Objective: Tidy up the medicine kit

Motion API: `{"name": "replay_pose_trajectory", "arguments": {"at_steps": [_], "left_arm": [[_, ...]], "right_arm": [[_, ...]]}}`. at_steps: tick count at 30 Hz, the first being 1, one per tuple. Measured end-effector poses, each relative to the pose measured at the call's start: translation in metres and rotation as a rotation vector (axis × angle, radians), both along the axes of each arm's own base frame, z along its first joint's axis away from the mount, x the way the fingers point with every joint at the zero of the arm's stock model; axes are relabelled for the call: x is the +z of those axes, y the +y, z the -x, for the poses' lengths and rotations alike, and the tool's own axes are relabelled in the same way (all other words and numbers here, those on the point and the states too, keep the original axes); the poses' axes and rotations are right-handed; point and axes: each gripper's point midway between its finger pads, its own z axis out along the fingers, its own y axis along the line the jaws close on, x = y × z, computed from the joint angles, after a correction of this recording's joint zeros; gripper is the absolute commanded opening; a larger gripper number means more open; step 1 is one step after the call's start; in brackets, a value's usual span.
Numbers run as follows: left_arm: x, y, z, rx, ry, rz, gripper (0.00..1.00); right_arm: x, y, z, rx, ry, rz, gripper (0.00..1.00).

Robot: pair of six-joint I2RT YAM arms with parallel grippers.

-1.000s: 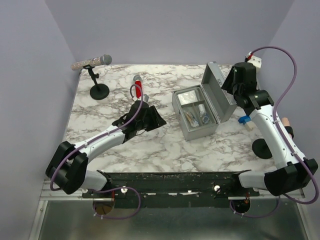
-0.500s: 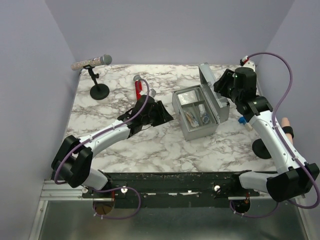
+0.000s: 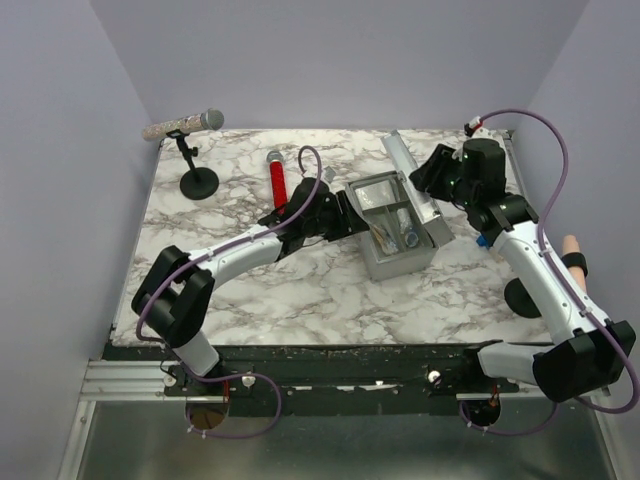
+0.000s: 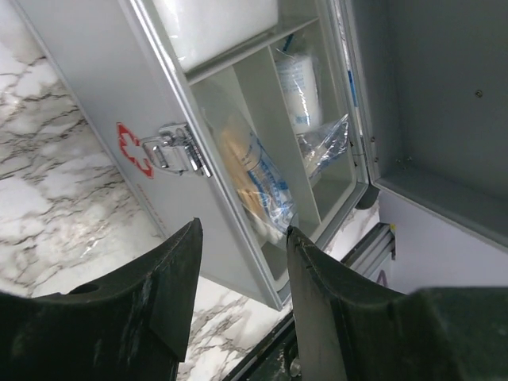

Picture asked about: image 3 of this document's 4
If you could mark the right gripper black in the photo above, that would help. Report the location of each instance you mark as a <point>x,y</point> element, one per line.
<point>441,160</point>

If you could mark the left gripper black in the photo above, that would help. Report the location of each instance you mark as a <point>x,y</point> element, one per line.
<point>346,223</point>

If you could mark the gauze bandage roll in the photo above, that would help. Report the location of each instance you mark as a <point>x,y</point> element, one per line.
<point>404,219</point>

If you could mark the white gauze pad bag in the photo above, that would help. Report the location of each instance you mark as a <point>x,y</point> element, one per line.
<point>376,195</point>

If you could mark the grey metal medicine case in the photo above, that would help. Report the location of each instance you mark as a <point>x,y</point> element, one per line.
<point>429,215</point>

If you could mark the cotton swabs bag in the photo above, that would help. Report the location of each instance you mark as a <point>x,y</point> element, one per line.
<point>384,238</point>

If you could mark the grey plastic divided tray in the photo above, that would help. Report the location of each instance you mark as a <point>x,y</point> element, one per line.
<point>386,215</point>

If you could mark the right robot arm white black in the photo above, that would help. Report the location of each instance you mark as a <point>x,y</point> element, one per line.
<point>588,349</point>

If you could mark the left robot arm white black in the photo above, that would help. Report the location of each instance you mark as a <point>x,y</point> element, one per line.
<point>174,297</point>

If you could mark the red glitter microphone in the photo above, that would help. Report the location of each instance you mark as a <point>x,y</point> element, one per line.
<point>275,162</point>

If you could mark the tape roll in wrapper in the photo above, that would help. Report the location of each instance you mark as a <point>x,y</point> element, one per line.
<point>411,239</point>

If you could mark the blue white small box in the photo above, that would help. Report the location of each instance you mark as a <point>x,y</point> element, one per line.
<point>482,242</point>

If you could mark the black microphone stand left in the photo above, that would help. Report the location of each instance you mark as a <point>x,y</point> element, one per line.
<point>198,183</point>

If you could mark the silver glitter microphone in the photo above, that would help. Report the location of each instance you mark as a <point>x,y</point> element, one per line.
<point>210,120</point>

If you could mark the beige microphone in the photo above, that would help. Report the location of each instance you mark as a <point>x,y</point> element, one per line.
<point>574,260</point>

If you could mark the black mounting rail base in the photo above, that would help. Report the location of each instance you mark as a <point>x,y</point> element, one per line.
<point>330,380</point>

